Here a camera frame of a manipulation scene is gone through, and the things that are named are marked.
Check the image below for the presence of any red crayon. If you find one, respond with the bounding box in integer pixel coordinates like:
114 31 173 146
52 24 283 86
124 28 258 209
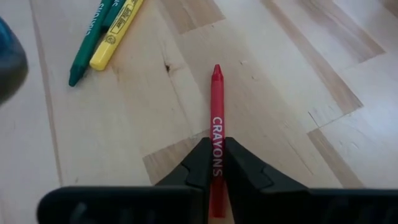
208 63 228 218

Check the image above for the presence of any dark green marker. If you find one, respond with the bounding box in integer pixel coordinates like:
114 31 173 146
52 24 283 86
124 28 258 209
101 0 127 29

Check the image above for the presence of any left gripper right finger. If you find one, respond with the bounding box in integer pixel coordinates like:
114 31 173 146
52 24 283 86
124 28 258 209
224 136 308 224

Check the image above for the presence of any yellow highlighter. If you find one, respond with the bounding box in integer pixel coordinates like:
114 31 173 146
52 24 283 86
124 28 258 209
89 0 146 72

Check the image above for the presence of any green crayon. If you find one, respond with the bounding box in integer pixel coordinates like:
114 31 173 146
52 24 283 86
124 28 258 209
68 0 114 88

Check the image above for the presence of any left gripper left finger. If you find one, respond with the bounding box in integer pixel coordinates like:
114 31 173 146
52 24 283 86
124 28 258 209
155 136 214 189

